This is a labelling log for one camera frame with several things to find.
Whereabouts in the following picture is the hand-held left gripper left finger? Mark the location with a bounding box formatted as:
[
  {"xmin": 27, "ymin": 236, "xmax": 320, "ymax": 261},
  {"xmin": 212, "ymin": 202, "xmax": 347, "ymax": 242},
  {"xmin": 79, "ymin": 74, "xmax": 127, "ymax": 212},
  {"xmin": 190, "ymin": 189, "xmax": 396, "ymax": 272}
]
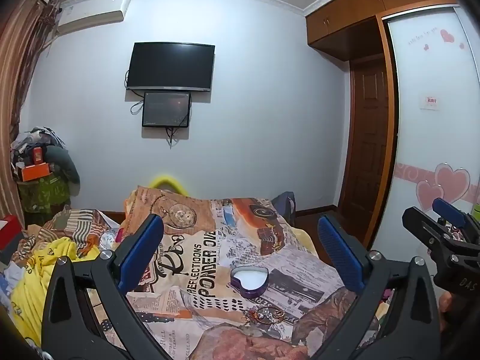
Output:
[{"xmin": 40, "ymin": 214, "xmax": 169, "ymax": 360}]

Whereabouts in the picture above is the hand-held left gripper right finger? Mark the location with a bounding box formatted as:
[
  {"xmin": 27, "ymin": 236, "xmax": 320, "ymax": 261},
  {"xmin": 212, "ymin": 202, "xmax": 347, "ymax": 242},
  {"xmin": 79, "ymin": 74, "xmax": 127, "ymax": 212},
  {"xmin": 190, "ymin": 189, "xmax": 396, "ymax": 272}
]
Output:
[{"xmin": 315, "ymin": 214, "xmax": 441, "ymax": 360}]

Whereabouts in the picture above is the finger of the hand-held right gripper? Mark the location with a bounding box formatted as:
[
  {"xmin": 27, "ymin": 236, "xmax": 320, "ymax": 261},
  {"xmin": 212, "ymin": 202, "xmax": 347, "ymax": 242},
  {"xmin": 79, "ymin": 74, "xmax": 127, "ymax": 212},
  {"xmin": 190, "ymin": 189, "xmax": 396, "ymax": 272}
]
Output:
[
  {"xmin": 402, "ymin": 206, "xmax": 456, "ymax": 259},
  {"xmin": 432, "ymin": 197, "xmax": 480, "ymax": 242}
]

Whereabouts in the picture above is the silver charm bracelet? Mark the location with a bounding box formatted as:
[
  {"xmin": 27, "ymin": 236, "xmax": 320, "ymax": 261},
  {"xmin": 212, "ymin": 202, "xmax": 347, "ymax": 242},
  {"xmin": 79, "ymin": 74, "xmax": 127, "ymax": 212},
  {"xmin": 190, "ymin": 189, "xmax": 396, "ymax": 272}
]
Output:
[{"xmin": 259, "ymin": 306, "xmax": 290, "ymax": 322}]

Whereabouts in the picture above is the purple heart-shaped tin box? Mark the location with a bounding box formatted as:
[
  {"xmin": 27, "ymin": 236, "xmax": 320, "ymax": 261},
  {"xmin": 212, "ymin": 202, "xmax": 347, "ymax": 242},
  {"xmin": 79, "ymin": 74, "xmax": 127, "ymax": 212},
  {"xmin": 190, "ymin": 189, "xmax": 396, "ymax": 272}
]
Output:
[{"xmin": 229, "ymin": 265, "xmax": 269, "ymax": 301}]

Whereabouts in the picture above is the red cord bracelet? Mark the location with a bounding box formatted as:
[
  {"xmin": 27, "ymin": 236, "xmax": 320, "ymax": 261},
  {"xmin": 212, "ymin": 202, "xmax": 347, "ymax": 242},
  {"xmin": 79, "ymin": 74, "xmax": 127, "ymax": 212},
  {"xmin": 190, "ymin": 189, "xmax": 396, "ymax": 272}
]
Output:
[{"xmin": 242, "ymin": 307, "xmax": 271, "ymax": 325}]

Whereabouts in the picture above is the striped patchwork cloth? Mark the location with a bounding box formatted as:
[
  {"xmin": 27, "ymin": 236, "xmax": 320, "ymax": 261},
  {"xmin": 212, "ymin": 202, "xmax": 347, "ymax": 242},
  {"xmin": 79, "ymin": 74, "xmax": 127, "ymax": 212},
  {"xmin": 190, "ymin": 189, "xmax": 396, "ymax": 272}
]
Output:
[{"xmin": 41, "ymin": 206, "xmax": 121, "ymax": 256}]

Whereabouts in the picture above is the dark blue bag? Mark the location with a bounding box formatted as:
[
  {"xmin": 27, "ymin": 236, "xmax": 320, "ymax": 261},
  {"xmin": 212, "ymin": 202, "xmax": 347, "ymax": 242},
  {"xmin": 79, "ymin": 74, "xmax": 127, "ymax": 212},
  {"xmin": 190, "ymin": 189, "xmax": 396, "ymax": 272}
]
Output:
[{"xmin": 271, "ymin": 191, "xmax": 297, "ymax": 229}]

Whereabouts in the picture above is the yellow plastic chair back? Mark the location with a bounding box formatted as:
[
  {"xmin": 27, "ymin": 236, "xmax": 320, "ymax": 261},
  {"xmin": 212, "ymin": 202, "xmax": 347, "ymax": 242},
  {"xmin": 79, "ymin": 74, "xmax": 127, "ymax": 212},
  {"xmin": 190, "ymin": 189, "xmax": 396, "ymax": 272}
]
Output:
[{"xmin": 150, "ymin": 174, "xmax": 188, "ymax": 196}]

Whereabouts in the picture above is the printed newspaper pattern blanket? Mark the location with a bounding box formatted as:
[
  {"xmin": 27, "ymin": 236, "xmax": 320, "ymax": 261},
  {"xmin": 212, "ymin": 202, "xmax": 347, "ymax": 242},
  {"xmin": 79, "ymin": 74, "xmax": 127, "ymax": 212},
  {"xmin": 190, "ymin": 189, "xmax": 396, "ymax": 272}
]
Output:
[{"xmin": 75, "ymin": 185, "xmax": 391, "ymax": 360}]

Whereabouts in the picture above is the brown wooden door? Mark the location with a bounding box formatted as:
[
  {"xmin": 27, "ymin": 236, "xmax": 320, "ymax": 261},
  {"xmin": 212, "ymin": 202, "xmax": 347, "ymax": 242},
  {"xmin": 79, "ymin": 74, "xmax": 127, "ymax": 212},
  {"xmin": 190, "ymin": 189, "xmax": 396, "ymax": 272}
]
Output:
[{"xmin": 339, "ymin": 58, "xmax": 389, "ymax": 218}]

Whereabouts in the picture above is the pile of clothes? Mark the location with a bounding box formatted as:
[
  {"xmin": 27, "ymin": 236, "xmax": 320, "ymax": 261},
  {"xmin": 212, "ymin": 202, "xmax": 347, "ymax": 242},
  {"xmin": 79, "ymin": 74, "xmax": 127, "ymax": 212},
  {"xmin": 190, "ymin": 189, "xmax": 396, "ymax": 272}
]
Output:
[{"xmin": 10, "ymin": 127, "xmax": 80, "ymax": 226}]

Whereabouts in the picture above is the white red label sticker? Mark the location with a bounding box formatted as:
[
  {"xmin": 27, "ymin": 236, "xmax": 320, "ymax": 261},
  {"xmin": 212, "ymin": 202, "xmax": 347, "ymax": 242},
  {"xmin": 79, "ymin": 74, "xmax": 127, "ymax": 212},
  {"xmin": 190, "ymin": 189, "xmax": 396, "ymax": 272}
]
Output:
[{"xmin": 420, "ymin": 94, "xmax": 440, "ymax": 112}]

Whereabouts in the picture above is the yellow cloth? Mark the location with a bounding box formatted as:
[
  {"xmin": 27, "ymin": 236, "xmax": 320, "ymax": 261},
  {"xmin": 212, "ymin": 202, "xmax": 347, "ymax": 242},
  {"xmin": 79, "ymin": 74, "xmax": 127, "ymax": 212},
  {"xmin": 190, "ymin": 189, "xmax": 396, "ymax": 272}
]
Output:
[{"xmin": 9, "ymin": 237, "xmax": 102, "ymax": 347}]

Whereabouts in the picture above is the orange box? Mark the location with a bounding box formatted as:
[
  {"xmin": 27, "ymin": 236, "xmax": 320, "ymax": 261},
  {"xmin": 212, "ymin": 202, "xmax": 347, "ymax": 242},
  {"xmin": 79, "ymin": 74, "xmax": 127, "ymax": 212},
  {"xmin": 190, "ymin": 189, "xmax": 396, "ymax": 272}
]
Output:
[{"xmin": 20, "ymin": 163, "xmax": 51, "ymax": 181}]

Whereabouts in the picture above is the red black box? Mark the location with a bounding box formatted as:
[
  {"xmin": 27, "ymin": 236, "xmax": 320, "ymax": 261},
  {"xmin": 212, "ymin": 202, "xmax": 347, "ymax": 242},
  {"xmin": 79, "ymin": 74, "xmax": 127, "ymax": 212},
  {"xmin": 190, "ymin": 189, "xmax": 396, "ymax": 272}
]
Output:
[{"xmin": 0, "ymin": 215, "xmax": 24, "ymax": 264}]

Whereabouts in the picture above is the wooden overhead cabinet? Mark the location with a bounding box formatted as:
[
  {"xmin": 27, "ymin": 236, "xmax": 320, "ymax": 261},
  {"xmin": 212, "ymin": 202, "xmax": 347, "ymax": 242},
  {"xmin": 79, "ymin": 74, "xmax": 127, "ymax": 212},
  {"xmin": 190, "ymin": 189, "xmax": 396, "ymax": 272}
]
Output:
[{"xmin": 304, "ymin": 0, "xmax": 456, "ymax": 61}]

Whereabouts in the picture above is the brown striped curtain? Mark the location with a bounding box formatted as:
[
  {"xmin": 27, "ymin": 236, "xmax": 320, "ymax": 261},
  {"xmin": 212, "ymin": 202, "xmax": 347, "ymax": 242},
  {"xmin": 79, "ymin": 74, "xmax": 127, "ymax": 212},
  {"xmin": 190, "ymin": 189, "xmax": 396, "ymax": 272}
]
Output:
[{"xmin": 0, "ymin": 0, "xmax": 61, "ymax": 229}]

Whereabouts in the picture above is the white air conditioner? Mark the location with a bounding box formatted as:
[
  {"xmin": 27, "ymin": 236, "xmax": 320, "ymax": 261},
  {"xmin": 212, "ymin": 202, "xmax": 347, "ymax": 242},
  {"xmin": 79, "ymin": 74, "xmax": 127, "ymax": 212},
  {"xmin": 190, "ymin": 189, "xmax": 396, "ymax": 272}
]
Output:
[{"xmin": 56, "ymin": 0, "xmax": 130, "ymax": 34}]

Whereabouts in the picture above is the small black wall monitor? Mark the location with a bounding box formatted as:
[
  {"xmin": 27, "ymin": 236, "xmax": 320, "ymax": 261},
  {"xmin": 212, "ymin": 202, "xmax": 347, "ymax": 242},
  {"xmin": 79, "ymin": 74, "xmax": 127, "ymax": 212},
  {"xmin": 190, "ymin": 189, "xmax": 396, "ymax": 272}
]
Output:
[{"xmin": 142, "ymin": 91, "xmax": 192, "ymax": 128}]

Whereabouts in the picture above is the black wall television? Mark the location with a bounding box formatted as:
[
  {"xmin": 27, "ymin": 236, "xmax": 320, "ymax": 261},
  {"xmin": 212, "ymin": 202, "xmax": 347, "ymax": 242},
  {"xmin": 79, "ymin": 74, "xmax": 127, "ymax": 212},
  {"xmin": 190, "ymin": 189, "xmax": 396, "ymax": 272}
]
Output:
[{"xmin": 125, "ymin": 42, "xmax": 216, "ymax": 92}]

